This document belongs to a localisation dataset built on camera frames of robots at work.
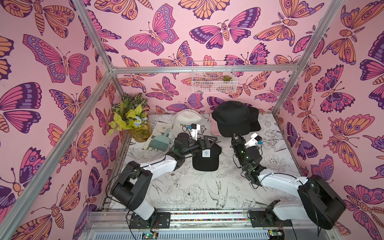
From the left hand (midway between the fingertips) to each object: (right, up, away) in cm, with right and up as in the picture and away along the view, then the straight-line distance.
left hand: (215, 140), depth 79 cm
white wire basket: (+3, +39, +27) cm, 47 cm away
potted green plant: (-47, +14, +7) cm, 50 cm away
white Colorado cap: (-20, +12, +28) cm, 36 cm away
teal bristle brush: (-35, -4, +24) cm, 42 cm away
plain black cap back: (+33, +8, +31) cm, 47 cm away
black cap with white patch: (-3, -13, +16) cm, 21 cm away
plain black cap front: (+9, +13, +3) cm, 16 cm away
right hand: (+9, +5, 0) cm, 11 cm away
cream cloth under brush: (-37, +5, +31) cm, 49 cm away
